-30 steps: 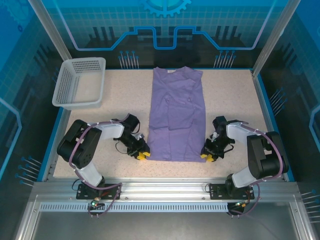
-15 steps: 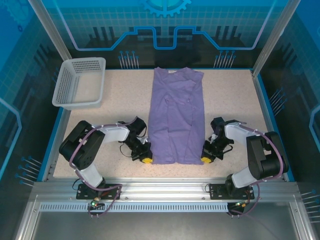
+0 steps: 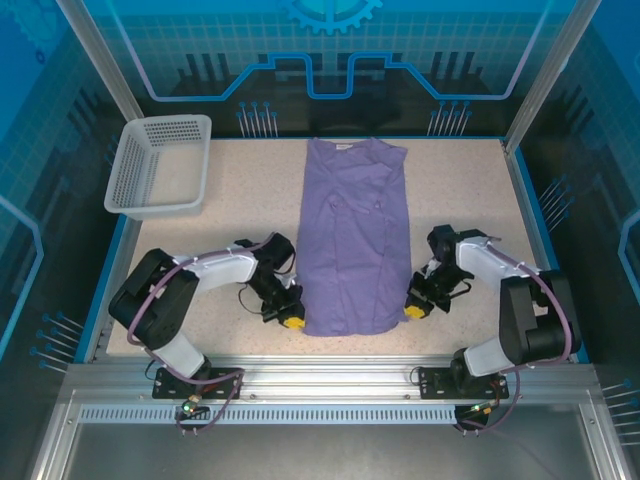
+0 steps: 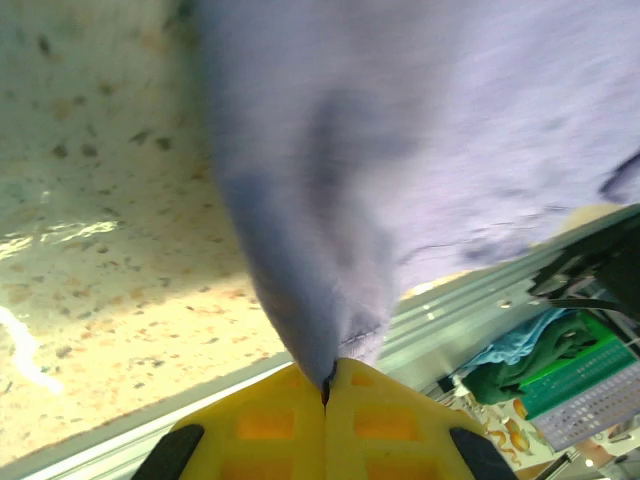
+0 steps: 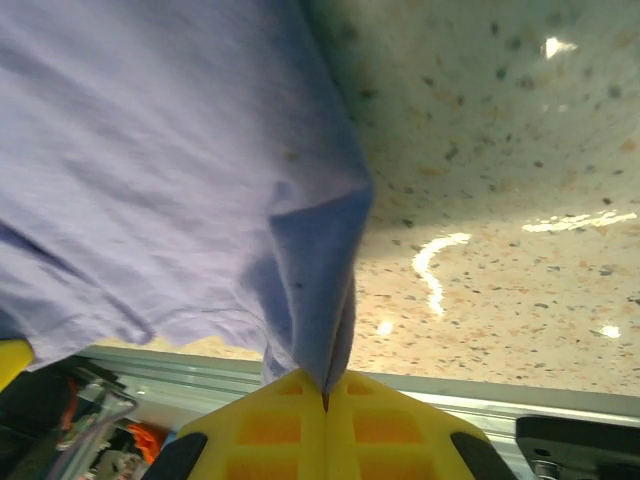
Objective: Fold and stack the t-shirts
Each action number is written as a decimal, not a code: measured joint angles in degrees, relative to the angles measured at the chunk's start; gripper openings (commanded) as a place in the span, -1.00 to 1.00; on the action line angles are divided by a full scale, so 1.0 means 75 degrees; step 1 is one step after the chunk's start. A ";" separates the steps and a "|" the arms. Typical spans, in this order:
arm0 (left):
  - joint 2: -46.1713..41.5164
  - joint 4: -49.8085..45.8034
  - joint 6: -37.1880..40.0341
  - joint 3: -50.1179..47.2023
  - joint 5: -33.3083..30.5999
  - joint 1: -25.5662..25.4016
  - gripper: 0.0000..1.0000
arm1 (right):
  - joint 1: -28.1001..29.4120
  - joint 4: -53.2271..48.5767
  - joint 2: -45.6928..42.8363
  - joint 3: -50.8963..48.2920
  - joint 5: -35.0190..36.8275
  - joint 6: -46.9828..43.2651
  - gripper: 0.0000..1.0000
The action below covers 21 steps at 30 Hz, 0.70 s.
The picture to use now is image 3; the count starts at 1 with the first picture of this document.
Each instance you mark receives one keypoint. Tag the purple t-shirt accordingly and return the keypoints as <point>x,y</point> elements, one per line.
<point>355,240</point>

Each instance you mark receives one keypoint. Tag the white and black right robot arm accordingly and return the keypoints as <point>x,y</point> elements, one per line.
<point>480,262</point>

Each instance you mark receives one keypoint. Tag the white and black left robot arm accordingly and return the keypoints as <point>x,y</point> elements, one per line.
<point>225,267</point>

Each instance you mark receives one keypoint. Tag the grey perforated plastic basket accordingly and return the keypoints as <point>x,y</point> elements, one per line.
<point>160,170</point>

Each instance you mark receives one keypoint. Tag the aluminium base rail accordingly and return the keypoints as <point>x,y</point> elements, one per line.
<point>325,375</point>

